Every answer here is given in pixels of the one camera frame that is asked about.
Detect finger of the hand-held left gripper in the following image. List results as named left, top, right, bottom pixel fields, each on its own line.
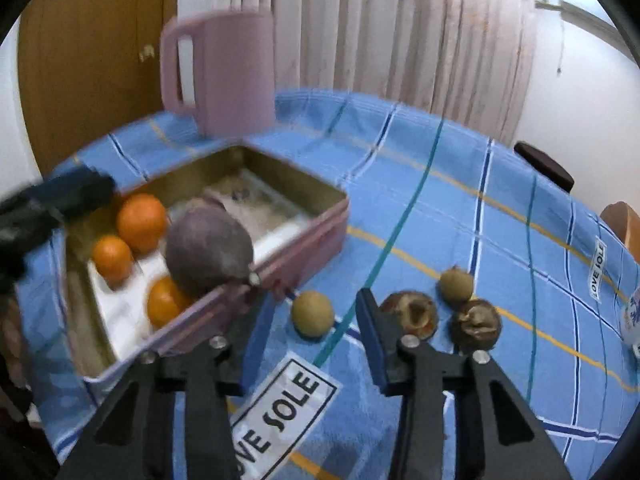
left=0, top=166, right=117, bottom=226

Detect blue plaid tablecloth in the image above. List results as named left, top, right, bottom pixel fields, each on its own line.
left=15, top=89, right=640, bottom=480

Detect pink tin box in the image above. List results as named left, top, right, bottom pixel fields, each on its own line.
left=65, top=144, right=351, bottom=391

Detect pink plastic pitcher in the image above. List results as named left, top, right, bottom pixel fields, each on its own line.
left=160, top=7, right=277, bottom=138

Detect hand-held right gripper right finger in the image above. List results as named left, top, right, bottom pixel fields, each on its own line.
left=355, top=288, right=576, bottom=480

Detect wooden chair back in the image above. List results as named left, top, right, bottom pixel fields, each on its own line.
left=600, top=201, right=640, bottom=261

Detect pink patterned curtain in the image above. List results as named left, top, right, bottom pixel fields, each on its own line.
left=220, top=0, right=538, bottom=141

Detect dark round stool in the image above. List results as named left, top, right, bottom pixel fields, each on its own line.
left=514, top=141, right=575, bottom=193

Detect orange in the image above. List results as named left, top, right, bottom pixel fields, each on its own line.
left=116, top=193, right=169, bottom=253
left=92, top=235, right=135, bottom=282
left=146, top=276, right=196, bottom=330

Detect longan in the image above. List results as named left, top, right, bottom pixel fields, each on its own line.
left=291, top=290, right=335, bottom=338
left=439, top=266, right=474, bottom=305

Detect wooden door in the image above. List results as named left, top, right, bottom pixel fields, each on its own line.
left=17, top=0, right=181, bottom=176

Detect white air conditioner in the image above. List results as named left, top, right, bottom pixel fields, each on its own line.
left=535, top=0, right=617, bottom=36

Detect printed paper sheets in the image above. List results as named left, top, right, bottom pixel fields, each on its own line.
left=90, top=167, right=306, bottom=356

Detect brown dried fruit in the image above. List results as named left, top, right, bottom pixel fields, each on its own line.
left=379, top=291, right=440, bottom=341
left=450, top=298, right=502, bottom=353

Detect white cup with blue print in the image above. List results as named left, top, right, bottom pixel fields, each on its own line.
left=620, top=290, right=640, bottom=356

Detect purple passion fruit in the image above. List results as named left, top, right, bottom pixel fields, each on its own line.
left=165, top=197, right=255, bottom=298

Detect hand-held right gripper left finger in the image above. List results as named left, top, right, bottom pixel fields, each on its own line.
left=57, top=272, right=276, bottom=480

